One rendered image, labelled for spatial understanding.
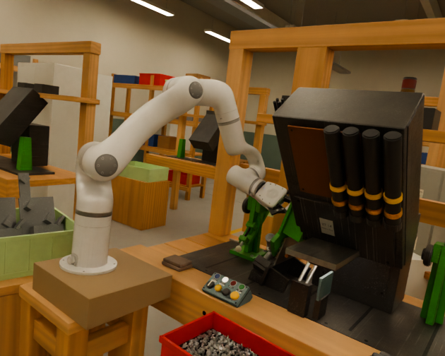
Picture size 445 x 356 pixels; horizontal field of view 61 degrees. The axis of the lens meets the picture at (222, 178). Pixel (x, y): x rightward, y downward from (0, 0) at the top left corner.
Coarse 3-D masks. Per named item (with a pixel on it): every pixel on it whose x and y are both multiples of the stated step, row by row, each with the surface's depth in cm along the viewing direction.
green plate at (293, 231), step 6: (288, 210) 133; (288, 216) 134; (294, 216) 133; (282, 222) 135; (288, 222) 134; (294, 222) 133; (282, 228) 135; (288, 228) 135; (294, 228) 133; (282, 234) 137; (288, 234) 135; (294, 234) 133; (300, 234) 132; (282, 240) 139; (300, 240) 133
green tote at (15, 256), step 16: (16, 208) 179; (64, 224) 177; (0, 240) 140; (16, 240) 144; (32, 240) 148; (48, 240) 152; (64, 240) 157; (0, 256) 141; (16, 256) 145; (32, 256) 149; (48, 256) 153; (0, 272) 142; (16, 272) 146; (32, 272) 150
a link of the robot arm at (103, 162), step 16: (176, 80) 133; (192, 80) 127; (160, 96) 129; (176, 96) 127; (192, 96) 127; (144, 112) 128; (160, 112) 129; (176, 112) 130; (128, 128) 125; (144, 128) 127; (160, 128) 133; (96, 144) 123; (112, 144) 119; (128, 144) 123; (96, 160) 116; (112, 160) 118; (128, 160) 123; (96, 176) 117; (112, 176) 120
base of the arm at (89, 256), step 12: (84, 216) 123; (108, 216) 127; (84, 228) 123; (96, 228) 124; (108, 228) 128; (84, 240) 124; (96, 240) 125; (108, 240) 129; (72, 252) 126; (84, 252) 124; (96, 252) 125; (60, 264) 125; (72, 264) 126; (84, 264) 125; (96, 264) 126; (108, 264) 131
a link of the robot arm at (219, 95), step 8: (168, 80) 140; (200, 80) 142; (208, 80) 141; (216, 80) 142; (208, 88) 140; (216, 88) 140; (224, 88) 141; (208, 96) 141; (216, 96) 140; (224, 96) 141; (232, 96) 143; (200, 104) 144; (208, 104) 142; (216, 104) 142; (224, 104) 142; (232, 104) 143; (216, 112) 145; (224, 112) 143; (232, 112) 144; (224, 120) 144; (232, 120) 144
